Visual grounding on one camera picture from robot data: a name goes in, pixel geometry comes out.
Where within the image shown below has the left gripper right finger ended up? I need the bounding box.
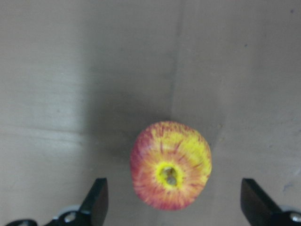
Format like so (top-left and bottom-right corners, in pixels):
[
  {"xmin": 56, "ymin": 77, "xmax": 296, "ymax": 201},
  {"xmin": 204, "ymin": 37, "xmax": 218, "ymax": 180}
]
[{"xmin": 240, "ymin": 178, "xmax": 301, "ymax": 226}]

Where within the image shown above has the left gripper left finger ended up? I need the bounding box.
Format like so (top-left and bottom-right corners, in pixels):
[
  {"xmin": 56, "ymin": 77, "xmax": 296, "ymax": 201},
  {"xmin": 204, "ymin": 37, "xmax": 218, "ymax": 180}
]
[{"xmin": 46, "ymin": 178, "xmax": 109, "ymax": 226}]

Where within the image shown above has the yellow-red apple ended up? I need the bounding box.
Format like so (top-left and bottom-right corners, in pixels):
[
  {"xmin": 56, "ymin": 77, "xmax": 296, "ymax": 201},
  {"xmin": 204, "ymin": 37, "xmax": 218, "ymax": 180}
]
[{"xmin": 130, "ymin": 121, "xmax": 212, "ymax": 210}]

